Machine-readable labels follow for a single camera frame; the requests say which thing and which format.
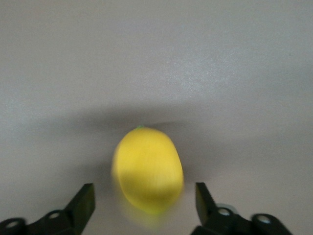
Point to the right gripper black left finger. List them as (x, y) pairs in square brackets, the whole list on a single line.
[(80, 210)]

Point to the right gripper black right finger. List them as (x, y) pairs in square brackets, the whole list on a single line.
[(207, 210)]

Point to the yellow lemon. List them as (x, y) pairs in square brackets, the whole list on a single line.
[(149, 171)]

